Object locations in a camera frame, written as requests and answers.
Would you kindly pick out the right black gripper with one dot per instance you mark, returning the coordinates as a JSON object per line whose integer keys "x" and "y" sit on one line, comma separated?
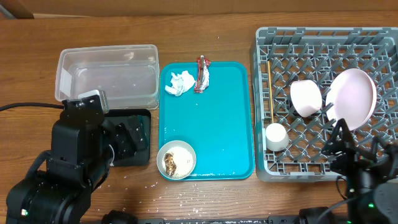
{"x": 347, "y": 152}

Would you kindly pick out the white round plate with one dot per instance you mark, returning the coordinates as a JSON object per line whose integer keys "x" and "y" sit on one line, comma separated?
{"x": 352, "y": 97}

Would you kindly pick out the pink small bowl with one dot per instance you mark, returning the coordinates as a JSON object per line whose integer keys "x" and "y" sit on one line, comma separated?
{"x": 306, "y": 97}

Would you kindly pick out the white plastic cup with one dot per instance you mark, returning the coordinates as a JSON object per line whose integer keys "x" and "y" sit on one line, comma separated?
{"x": 277, "y": 138}

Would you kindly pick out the wooden chopstick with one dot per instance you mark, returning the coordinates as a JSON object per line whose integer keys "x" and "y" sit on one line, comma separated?
{"x": 271, "y": 103}

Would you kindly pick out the red foil snack wrapper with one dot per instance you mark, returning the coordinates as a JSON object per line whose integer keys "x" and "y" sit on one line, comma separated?
{"x": 203, "y": 77}

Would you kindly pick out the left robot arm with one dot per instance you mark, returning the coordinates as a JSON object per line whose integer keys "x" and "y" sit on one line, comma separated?
{"x": 87, "y": 140}

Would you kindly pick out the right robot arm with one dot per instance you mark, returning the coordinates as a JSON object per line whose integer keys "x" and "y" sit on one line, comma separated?
{"x": 371, "y": 197}

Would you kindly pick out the grey dishwasher rack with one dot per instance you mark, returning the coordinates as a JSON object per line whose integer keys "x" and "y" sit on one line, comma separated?
{"x": 319, "y": 54}

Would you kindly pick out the teal serving tray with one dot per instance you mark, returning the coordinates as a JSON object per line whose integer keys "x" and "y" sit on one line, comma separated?
{"x": 216, "y": 123}

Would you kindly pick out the grey bowl with rice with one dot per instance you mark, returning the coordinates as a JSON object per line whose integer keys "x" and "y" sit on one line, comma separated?
{"x": 176, "y": 160}

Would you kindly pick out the crumpled white tissue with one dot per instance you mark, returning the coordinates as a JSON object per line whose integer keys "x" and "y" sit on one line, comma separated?
{"x": 180, "y": 83}

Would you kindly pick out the black plastic tray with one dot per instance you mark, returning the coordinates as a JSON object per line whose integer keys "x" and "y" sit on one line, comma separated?
{"x": 129, "y": 136}

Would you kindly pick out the clear plastic bin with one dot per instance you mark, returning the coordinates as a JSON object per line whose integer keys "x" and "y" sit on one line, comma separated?
{"x": 128, "y": 74}

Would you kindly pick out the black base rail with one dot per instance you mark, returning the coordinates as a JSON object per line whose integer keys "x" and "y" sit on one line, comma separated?
{"x": 305, "y": 216}

